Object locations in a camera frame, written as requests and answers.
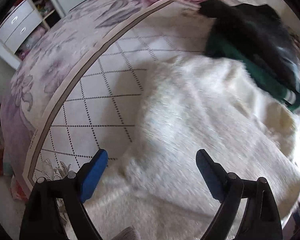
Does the white diamond pattern mat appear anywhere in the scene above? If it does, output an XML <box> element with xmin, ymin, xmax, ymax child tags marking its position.
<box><xmin>23</xmin><ymin>0</ymin><xmax>213</xmax><ymax>189</ymax></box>

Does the white fluffy sweater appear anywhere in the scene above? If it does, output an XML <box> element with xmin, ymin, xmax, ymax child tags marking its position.
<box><xmin>85</xmin><ymin>56</ymin><xmax>300</xmax><ymax>239</ymax></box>

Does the dark green black garment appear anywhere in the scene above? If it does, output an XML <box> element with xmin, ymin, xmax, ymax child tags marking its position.
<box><xmin>199</xmin><ymin>0</ymin><xmax>300</xmax><ymax>114</ymax></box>

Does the white drawer unit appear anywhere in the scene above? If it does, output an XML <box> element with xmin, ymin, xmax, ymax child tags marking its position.
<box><xmin>0</xmin><ymin>0</ymin><xmax>56</xmax><ymax>70</ymax></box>

